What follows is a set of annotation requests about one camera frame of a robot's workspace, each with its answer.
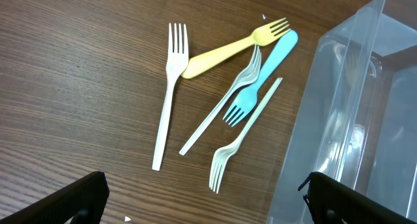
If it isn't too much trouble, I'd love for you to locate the left clear plastic container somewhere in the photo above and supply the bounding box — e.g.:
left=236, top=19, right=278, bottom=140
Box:
left=267, top=0, right=416, bottom=223

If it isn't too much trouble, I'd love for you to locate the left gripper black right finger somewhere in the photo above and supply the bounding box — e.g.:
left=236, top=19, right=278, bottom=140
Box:
left=298, top=172, right=416, bottom=224

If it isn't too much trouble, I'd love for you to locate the yellow plastic fork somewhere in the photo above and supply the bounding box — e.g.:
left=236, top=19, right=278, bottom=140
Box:
left=181, top=18, right=291, bottom=79

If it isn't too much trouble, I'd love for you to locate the white plastic fork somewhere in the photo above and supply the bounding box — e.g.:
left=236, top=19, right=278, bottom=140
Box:
left=152, top=23, right=189, bottom=171

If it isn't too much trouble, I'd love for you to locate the translucent curved white fork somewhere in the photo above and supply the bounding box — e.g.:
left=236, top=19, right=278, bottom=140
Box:
left=209, top=77, right=283, bottom=193

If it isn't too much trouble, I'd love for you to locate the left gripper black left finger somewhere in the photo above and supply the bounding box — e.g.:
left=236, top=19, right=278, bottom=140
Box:
left=1, top=171, right=109, bottom=224

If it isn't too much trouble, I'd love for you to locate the light blue plastic fork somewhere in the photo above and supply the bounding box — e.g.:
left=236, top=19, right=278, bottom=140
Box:
left=223, top=30, right=298, bottom=127

